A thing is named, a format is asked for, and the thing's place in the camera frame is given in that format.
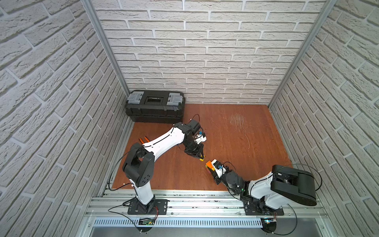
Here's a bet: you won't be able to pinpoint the orange lego brick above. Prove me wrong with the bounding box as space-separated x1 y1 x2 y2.
206 161 215 170

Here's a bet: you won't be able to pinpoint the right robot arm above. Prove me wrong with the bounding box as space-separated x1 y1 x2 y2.
206 160 317 215

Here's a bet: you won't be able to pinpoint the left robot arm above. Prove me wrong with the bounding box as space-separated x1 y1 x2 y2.
122 119 206 215

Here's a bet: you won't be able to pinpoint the black plastic toolbox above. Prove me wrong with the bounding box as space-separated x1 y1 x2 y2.
125 90 186 123

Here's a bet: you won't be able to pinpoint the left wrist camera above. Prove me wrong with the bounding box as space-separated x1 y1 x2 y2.
194 131 207 144

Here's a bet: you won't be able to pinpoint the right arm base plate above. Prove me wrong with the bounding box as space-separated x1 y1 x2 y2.
243 200 284 216

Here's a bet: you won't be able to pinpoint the orange handled pliers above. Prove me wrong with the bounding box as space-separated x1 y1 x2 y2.
139 136 150 144

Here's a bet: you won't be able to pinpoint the aluminium rail frame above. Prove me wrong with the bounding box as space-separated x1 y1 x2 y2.
76 190 337 237

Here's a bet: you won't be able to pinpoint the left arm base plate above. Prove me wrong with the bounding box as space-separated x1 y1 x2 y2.
127 198 169 215

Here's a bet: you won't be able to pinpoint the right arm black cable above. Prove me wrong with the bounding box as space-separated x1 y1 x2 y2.
284 163 323 192

